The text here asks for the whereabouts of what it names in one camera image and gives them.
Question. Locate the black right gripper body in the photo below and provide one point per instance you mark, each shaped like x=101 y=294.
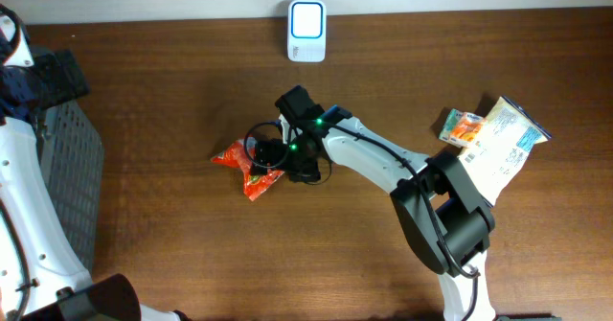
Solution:
x=302 y=165

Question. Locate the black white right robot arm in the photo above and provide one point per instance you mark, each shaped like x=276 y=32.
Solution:
x=443 y=216

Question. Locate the teal tissue pack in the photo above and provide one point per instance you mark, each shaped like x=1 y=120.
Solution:
x=450 y=122

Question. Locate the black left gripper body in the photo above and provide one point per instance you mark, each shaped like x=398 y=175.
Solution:
x=56 y=82

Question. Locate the orange tissue pack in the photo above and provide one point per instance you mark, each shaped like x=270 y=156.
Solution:
x=466 y=129

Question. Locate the red snack bag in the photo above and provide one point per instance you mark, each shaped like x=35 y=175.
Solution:
x=254 y=183

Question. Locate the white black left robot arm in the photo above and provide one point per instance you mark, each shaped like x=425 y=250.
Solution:
x=44 y=274

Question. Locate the grey plastic basket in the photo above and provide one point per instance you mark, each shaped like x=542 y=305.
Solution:
x=70 y=154

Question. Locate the white black barcode scanner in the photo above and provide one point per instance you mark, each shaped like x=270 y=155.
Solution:
x=306 y=31

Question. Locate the cream snack bag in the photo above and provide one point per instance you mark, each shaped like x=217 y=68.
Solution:
x=502 y=148

